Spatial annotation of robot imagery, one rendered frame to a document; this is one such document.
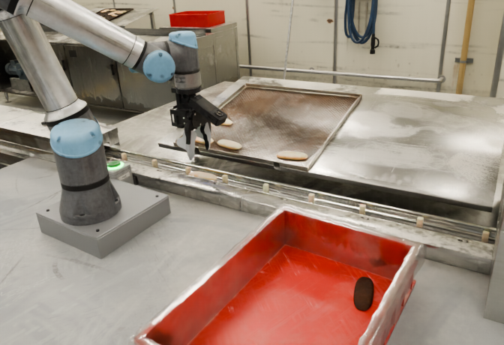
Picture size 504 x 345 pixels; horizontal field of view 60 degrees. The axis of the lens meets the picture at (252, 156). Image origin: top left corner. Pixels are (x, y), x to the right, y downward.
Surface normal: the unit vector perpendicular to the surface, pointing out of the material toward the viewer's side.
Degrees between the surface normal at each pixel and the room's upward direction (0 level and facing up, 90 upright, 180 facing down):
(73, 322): 0
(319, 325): 0
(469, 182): 10
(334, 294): 0
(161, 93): 90
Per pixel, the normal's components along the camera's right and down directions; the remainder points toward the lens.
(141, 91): -0.51, 0.37
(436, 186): -0.14, -0.84
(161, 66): 0.36, 0.35
